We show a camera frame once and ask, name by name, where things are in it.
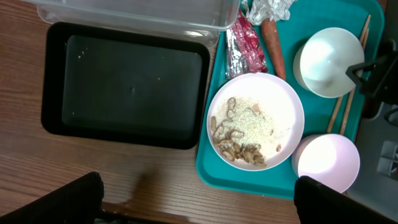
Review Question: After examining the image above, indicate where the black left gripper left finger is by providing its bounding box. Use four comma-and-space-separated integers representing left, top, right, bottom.
1, 172, 104, 224

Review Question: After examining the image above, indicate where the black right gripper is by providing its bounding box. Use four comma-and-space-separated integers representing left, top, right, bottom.
346, 39, 397, 118

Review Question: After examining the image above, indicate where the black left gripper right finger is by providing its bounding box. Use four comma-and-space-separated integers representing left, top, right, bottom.
294, 176, 396, 224

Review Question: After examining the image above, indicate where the wooden chopstick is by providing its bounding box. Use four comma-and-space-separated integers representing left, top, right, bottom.
339, 25, 369, 135
326, 14, 371, 133

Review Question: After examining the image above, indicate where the white bowl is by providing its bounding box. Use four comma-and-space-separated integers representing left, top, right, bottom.
293, 27, 364, 98

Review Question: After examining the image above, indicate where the pink bowl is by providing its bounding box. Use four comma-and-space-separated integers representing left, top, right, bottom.
292, 134, 361, 193

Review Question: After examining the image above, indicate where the orange carrot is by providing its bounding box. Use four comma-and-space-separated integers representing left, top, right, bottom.
261, 19, 286, 80

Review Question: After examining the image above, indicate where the grey dishwasher rack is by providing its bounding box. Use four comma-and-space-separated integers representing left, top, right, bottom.
347, 103, 397, 222

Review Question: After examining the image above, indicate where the teal serving tray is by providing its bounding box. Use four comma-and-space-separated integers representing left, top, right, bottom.
196, 0, 385, 199

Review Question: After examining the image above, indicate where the pink plate with food scraps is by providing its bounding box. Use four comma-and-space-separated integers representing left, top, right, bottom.
205, 73, 305, 172

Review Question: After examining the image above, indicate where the crumpled white tissue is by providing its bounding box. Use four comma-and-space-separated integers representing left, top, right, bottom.
241, 0, 297, 26

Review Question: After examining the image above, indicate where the red foil snack wrapper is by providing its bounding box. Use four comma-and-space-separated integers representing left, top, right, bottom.
226, 10, 268, 80

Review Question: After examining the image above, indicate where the black rectangular tray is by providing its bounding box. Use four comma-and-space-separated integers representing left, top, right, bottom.
41, 22, 210, 149

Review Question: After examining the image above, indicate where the clear plastic bin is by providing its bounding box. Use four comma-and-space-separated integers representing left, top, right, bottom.
26, 0, 241, 48

